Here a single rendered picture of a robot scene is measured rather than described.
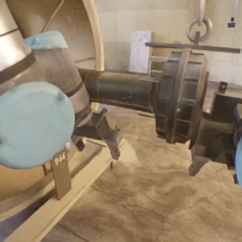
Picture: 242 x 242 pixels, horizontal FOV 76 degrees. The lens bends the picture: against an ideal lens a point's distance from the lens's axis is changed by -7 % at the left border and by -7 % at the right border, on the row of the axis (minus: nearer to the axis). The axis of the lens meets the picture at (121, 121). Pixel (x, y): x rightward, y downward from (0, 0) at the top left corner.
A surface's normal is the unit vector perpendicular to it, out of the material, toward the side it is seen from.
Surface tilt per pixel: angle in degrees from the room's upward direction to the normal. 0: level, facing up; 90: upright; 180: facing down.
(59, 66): 92
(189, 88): 65
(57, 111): 94
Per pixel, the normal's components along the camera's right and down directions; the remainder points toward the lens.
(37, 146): 0.76, 0.36
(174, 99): -0.41, 0.11
